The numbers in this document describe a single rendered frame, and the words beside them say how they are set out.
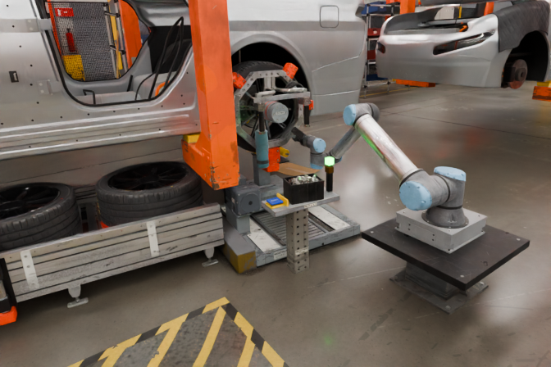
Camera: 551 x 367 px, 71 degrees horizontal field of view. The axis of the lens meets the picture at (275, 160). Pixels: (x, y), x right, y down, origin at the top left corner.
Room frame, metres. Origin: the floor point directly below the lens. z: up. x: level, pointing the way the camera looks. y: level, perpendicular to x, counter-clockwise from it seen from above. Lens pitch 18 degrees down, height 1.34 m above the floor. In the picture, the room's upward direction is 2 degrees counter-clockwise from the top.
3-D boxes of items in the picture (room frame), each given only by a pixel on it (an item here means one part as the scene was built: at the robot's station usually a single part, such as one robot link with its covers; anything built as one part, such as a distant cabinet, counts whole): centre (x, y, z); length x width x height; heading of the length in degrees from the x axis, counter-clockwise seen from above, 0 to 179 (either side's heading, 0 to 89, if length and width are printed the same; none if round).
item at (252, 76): (2.72, 0.04, 0.85); 0.54 x 0.07 x 0.54; 117
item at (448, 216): (1.82, -0.88, 0.45); 0.19 x 0.19 x 0.10
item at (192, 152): (2.45, 0.47, 0.69); 0.52 x 0.17 x 0.35; 27
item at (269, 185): (2.87, 0.11, 0.32); 0.40 x 0.30 x 0.28; 117
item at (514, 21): (4.26, -2.59, 1.36); 0.71 x 0.30 x 0.51; 117
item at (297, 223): (2.03, -0.11, 0.21); 0.10 x 0.10 x 0.42; 27
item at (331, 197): (2.05, -0.14, 0.44); 0.43 x 0.17 x 0.03; 117
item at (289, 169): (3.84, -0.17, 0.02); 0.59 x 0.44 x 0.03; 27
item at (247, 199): (2.49, 0.27, 0.26); 0.42 x 0.18 x 0.35; 27
